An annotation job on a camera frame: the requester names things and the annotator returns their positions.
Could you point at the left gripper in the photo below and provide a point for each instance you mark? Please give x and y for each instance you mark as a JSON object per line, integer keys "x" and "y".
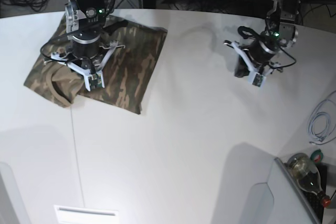
{"x": 260, "y": 51}

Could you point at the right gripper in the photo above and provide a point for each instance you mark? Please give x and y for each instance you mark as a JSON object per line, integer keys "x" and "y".
{"x": 85, "y": 45}

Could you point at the camouflage t-shirt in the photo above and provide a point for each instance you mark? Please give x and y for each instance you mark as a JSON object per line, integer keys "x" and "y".
{"x": 126, "y": 74}

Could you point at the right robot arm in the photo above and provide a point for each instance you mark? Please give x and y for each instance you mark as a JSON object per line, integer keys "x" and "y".
{"x": 84, "y": 19}

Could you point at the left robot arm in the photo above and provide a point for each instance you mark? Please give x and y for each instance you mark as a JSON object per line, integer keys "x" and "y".
{"x": 280, "y": 26}

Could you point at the green tape roll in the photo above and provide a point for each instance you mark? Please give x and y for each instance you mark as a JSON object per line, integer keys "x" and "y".
{"x": 317, "y": 156}

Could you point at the clear plastic bottle red cap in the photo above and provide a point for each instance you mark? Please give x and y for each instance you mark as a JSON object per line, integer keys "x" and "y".
{"x": 307, "y": 177}

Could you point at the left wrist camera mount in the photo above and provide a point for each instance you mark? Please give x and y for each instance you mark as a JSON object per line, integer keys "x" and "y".
{"x": 257, "y": 73}

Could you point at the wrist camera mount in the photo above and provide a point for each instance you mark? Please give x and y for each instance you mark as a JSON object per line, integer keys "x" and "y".
{"x": 257, "y": 73}
{"x": 91, "y": 69}

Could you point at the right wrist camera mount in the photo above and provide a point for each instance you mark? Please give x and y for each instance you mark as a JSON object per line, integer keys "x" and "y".
{"x": 91, "y": 69}

